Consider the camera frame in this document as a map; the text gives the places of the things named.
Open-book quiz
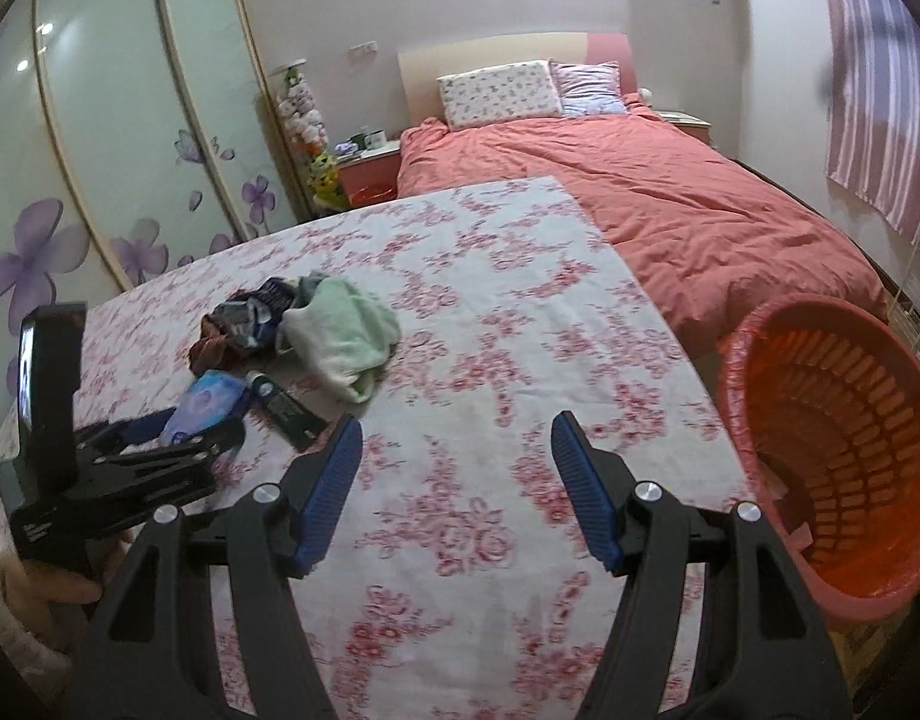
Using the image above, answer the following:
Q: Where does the dark green lip balm tube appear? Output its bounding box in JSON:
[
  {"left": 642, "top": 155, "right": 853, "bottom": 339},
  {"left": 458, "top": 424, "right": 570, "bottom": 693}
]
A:
[{"left": 247, "top": 371, "right": 328, "bottom": 454}]

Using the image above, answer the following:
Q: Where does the blue tissue packet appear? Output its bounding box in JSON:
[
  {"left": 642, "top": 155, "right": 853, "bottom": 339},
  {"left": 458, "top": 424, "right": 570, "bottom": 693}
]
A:
[{"left": 158, "top": 369, "right": 251, "bottom": 447}]

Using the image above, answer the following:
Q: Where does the light green towel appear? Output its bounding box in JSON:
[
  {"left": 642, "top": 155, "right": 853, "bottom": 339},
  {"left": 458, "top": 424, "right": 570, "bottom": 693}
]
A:
[{"left": 276, "top": 271, "right": 401, "bottom": 405}]

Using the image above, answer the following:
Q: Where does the left hand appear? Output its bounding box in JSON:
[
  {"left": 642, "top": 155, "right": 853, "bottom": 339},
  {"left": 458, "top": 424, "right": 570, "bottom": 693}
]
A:
[{"left": 0, "top": 530, "right": 134, "bottom": 652}]

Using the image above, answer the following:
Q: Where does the dark blue grey sock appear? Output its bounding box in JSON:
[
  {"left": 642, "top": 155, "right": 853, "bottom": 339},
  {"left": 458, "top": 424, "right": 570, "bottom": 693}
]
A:
[{"left": 208, "top": 271, "right": 328, "bottom": 353}]

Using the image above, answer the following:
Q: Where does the pink floral tablecloth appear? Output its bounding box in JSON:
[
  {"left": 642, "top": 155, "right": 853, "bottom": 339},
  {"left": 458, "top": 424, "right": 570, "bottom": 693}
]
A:
[{"left": 76, "top": 177, "right": 748, "bottom": 718}]

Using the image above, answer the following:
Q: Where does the red plastic laundry basket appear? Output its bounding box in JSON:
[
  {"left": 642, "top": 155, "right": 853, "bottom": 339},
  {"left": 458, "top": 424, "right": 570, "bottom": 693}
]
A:
[{"left": 717, "top": 296, "right": 920, "bottom": 629}]

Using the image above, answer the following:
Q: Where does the coral red duvet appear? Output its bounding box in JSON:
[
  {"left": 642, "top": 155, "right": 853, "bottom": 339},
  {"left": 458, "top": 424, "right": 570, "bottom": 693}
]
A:
[{"left": 398, "top": 106, "right": 886, "bottom": 358}]

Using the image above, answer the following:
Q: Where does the glass floral wardrobe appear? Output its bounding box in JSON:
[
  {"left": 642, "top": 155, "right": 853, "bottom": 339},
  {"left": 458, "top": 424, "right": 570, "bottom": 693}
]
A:
[{"left": 0, "top": 0, "right": 304, "bottom": 421}]

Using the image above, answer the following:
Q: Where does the pink left nightstand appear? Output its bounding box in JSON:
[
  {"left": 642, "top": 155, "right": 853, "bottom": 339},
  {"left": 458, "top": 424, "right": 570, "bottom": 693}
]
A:
[{"left": 339, "top": 140, "right": 401, "bottom": 208}]

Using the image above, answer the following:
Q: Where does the right nightstand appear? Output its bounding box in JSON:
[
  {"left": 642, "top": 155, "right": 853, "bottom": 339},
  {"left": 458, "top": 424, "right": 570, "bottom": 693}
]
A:
[{"left": 657, "top": 110, "right": 712, "bottom": 145}]

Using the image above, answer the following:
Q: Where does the pink striped pillow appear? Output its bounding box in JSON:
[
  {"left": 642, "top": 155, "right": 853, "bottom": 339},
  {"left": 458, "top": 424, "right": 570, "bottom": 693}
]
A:
[{"left": 549, "top": 60, "right": 627, "bottom": 117}]

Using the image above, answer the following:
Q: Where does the white floral pillow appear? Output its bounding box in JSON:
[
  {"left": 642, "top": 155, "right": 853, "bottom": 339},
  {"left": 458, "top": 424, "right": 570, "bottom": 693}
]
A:
[{"left": 437, "top": 60, "right": 562, "bottom": 130}]

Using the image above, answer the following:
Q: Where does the cream pink headboard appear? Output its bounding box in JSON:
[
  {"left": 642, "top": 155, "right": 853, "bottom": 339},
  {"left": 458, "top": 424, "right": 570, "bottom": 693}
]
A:
[{"left": 398, "top": 31, "right": 639, "bottom": 125}]

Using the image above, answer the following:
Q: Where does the pink striped curtain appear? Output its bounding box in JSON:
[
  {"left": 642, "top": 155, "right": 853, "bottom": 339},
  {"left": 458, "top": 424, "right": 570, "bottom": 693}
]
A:
[{"left": 826, "top": 0, "right": 920, "bottom": 239}]

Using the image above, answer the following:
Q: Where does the phone on gripper mount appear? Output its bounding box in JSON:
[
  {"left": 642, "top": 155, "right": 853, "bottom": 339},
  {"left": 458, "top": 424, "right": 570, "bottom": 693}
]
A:
[{"left": 17, "top": 302, "right": 87, "bottom": 472}]

